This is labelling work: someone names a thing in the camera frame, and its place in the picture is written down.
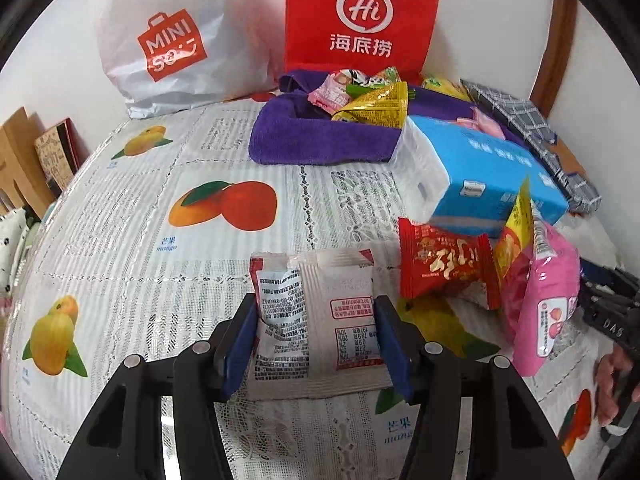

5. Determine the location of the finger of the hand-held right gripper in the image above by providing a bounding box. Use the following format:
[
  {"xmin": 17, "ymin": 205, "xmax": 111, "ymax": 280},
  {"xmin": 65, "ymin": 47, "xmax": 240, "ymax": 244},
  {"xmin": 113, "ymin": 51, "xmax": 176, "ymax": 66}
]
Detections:
[{"xmin": 580, "ymin": 259, "xmax": 640, "ymax": 311}]

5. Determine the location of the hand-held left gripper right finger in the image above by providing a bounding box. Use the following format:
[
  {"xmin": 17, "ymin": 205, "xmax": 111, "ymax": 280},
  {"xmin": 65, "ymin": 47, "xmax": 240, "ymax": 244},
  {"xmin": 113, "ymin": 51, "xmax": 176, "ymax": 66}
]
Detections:
[{"xmin": 374, "ymin": 296, "xmax": 573, "ymax": 480}]

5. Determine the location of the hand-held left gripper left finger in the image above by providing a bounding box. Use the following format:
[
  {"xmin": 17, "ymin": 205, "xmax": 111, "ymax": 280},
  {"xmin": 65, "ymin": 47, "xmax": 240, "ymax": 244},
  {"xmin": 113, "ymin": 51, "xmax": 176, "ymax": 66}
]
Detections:
[{"xmin": 55, "ymin": 294, "xmax": 259, "ymax": 480}]

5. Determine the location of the large pink snack packet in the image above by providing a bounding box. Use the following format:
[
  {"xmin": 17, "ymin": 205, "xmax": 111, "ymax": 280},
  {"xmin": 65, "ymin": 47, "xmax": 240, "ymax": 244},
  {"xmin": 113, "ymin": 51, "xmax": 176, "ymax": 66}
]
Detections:
[{"xmin": 501, "ymin": 217, "xmax": 582, "ymax": 377}]

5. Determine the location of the white snack packet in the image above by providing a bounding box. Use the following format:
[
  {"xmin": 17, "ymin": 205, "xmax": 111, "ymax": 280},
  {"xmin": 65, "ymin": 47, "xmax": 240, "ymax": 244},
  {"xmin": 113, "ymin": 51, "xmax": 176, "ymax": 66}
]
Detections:
[{"xmin": 248, "ymin": 247, "xmax": 402, "ymax": 402}]

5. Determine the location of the purple towel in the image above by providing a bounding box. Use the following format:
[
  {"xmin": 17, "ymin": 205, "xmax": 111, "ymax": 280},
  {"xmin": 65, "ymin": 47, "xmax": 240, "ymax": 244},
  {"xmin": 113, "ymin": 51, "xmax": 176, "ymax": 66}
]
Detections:
[{"xmin": 249, "ymin": 69, "xmax": 526, "ymax": 166}]

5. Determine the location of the yellow snack packet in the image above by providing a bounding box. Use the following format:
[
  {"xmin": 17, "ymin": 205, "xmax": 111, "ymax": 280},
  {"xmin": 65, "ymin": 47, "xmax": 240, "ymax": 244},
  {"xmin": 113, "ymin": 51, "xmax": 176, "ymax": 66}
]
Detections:
[{"xmin": 331, "ymin": 82, "xmax": 409, "ymax": 129}]

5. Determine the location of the pink striped snack packet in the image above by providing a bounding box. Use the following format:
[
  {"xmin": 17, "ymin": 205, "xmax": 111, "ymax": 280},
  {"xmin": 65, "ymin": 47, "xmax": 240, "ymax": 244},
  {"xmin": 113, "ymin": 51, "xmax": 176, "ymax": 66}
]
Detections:
[{"xmin": 308, "ymin": 74, "xmax": 352, "ymax": 112}]

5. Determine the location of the green snack packet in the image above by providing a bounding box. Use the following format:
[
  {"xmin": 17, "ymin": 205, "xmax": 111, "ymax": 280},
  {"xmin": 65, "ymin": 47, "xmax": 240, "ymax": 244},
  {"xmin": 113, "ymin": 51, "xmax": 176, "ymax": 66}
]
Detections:
[{"xmin": 345, "ymin": 66, "xmax": 404, "ymax": 99}]

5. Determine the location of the person's right forearm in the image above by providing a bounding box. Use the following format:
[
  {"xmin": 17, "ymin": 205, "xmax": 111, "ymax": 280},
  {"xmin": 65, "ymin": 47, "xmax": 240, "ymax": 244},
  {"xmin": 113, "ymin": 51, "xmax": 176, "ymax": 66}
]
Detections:
[{"xmin": 597, "ymin": 427, "xmax": 640, "ymax": 480}]

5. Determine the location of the person's right hand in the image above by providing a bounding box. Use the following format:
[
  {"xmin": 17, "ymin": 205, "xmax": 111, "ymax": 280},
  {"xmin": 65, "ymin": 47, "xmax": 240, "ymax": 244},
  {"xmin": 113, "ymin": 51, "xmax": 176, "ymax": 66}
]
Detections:
[{"xmin": 596, "ymin": 344, "xmax": 640, "ymax": 427}]

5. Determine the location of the red snack packet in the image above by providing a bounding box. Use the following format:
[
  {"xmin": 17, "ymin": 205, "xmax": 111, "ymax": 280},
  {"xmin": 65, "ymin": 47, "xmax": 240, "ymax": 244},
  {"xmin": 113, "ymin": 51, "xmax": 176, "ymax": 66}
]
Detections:
[{"xmin": 398, "ymin": 218, "xmax": 503, "ymax": 311}]

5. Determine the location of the yellow fruit candy packet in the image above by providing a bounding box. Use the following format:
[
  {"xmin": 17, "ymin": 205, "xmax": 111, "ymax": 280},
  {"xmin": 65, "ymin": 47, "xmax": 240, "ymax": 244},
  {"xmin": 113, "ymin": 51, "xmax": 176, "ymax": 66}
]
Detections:
[{"xmin": 494, "ymin": 177, "xmax": 535, "ymax": 281}]

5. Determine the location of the fruit print tablecloth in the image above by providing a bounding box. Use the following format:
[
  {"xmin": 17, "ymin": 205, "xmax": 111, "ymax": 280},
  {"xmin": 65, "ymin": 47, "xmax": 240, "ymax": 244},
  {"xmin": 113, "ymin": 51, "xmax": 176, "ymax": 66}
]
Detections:
[{"xmin": 0, "ymin": 91, "xmax": 640, "ymax": 480}]

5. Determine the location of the grey checked fabric box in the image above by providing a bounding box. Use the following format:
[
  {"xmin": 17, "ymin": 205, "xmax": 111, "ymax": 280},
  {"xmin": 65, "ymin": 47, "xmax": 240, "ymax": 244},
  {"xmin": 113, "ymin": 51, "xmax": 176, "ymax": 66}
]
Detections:
[{"xmin": 459, "ymin": 79, "xmax": 602, "ymax": 217}]

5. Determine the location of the blue tissue pack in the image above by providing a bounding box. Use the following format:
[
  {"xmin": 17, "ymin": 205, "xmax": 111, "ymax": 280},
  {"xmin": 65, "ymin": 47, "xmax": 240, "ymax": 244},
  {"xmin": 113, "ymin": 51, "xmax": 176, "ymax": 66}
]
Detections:
[{"xmin": 389, "ymin": 115, "xmax": 569, "ymax": 227}]

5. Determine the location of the small pale pink packet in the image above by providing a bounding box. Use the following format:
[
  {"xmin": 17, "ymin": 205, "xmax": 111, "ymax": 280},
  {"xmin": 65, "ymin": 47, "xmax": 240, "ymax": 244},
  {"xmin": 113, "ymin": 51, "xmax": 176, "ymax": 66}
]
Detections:
[{"xmin": 456, "ymin": 108, "xmax": 507, "ymax": 139}]

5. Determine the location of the white spotted cloth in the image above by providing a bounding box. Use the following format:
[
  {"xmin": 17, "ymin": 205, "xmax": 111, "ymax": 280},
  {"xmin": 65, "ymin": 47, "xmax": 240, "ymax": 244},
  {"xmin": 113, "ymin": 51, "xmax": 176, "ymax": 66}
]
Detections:
[{"xmin": 0, "ymin": 207, "xmax": 32, "ymax": 287}]

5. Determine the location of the yellow green snack bag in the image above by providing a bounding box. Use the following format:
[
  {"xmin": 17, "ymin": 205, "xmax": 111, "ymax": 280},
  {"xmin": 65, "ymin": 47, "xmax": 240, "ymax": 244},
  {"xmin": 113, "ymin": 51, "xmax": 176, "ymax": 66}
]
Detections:
[{"xmin": 419, "ymin": 74, "xmax": 472, "ymax": 102}]

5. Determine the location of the patterned red box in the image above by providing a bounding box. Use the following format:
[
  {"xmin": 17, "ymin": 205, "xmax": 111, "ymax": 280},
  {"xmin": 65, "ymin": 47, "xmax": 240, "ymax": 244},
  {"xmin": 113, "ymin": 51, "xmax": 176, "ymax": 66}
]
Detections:
[{"xmin": 34, "ymin": 118, "xmax": 84, "ymax": 197}]

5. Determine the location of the brown cardboard sheet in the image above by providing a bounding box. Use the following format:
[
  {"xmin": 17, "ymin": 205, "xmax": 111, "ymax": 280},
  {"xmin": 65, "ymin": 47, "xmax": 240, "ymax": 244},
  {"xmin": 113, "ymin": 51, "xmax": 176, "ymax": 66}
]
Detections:
[{"xmin": 0, "ymin": 107, "xmax": 62, "ymax": 212}]

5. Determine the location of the white plastic shopping bag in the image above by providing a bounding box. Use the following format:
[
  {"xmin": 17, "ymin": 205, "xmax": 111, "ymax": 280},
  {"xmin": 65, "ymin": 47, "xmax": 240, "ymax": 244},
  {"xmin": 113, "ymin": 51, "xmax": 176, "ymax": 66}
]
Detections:
[{"xmin": 89, "ymin": 0, "xmax": 279, "ymax": 120}]

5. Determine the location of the red paper bag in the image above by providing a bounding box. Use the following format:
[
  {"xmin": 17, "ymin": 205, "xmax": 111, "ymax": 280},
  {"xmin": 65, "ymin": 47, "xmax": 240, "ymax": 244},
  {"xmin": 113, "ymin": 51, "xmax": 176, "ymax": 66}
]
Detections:
[{"xmin": 284, "ymin": 0, "xmax": 445, "ymax": 82}]

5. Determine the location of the brown wooden door frame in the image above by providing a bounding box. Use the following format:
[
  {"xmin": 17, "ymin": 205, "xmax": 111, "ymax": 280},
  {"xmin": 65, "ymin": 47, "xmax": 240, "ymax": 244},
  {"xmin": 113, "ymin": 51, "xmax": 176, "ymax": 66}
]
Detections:
[{"xmin": 529, "ymin": 0, "xmax": 579, "ymax": 117}]

